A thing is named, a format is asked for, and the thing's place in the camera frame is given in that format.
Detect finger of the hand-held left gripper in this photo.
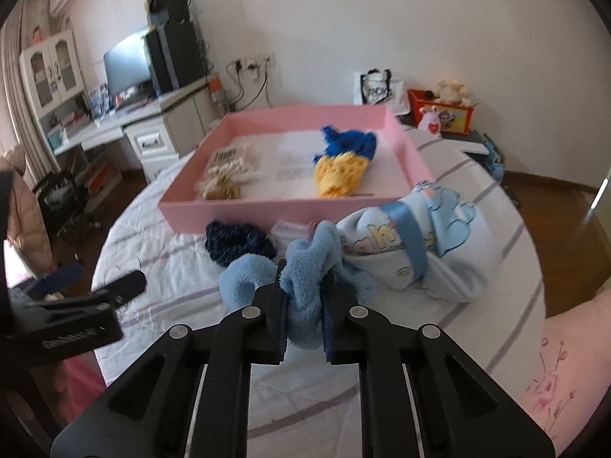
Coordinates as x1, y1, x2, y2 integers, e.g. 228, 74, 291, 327
88, 270, 147, 310
34, 263, 86, 297

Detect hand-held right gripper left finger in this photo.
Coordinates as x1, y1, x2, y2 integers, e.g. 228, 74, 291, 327
50, 260, 289, 458

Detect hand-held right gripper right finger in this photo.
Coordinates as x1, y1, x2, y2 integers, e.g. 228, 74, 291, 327
322, 272, 557, 458

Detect light blue fluffy cloth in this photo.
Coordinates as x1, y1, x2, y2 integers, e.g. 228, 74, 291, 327
220, 222, 378, 350

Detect pink shallow box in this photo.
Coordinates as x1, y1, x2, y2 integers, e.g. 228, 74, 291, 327
158, 106, 436, 234

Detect tan fabric scrunchie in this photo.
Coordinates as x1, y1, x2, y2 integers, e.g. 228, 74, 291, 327
198, 174, 242, 200

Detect yellow crocheted toy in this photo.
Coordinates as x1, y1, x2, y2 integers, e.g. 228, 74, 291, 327
312, 125, 379, 199

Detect cotton swab packet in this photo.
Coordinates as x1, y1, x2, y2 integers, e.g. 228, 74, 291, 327
206, 143, 261, 183

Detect white striped tablecloth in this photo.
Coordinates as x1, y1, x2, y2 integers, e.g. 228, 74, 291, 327
91, 126, 548, 458

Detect pink blanket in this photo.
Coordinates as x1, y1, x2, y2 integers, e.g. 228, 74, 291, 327
57, 358, 107, 421

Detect beige padded coat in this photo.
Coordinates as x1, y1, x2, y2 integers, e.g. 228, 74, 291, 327
0, 148, 54, 274

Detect black office chair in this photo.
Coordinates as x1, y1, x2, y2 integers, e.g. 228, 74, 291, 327
31, 169, 91, 240

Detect navy blue scrunchie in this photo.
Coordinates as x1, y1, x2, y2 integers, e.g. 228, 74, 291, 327
205, 219, 278, 269

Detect small clear plastic bag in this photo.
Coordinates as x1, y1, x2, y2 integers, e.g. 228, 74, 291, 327
270, 219, 322, 242

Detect light blue baby garment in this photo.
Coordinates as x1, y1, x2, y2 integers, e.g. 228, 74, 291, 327
334, 181, 490, 302

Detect white desk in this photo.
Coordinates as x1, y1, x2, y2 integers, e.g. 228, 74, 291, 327
48, 79, 225, 185

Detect beige curtain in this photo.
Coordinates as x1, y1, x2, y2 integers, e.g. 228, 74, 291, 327
0, 0, 54, 187

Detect white hutch cabinet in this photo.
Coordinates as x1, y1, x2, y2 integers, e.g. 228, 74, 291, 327
19, 29, 87, 116

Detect black computer monitor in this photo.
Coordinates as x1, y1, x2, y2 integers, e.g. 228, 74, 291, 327
103, 29, 154, 98

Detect black computer tower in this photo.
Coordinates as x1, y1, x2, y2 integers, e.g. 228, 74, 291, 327
143, 21, 206, 94

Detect white tote bag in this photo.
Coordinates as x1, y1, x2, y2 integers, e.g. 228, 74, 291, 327
354, 69, 409, 115

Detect red printed box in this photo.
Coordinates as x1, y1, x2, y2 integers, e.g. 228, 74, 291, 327
407, 88, 474, 134

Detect pink floral bedding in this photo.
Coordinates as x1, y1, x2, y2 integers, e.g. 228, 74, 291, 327
520, 284, 611, 456

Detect beige plush toy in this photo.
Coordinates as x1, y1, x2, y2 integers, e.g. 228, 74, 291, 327
432, 80, 471, 105

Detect black power cables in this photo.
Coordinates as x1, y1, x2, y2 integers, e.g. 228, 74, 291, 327
226, 60, 271, 111

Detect wall power outlets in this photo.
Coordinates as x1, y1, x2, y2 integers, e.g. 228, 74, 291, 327
234, 55, 276, 70

